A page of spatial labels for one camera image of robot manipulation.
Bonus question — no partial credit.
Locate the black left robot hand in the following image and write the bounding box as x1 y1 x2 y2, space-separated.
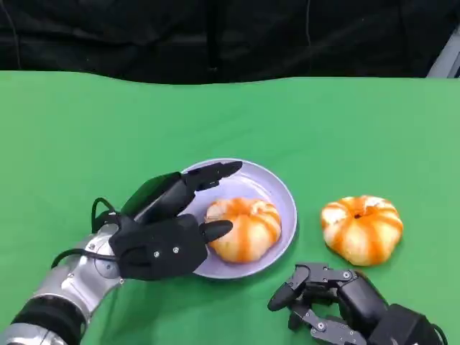
121 160 244 244

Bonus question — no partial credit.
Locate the grey metal frame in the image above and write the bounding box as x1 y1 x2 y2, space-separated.
425 30 460 79

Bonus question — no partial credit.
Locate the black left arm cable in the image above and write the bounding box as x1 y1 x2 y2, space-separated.
51 196 121 269

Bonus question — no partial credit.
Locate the lilac plate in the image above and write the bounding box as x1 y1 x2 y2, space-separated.
180 157 299 280

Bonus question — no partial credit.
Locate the orange white toy bread roll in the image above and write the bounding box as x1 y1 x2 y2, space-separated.
203 197 282 264
320 195 404 267

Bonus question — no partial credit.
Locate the green table cloth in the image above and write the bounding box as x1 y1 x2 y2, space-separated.
0 70 460 345

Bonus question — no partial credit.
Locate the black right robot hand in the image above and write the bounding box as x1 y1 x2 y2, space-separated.
267 262 392 345

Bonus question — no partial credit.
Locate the black backdrop curtain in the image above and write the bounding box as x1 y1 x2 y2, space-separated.
0 0 460 86

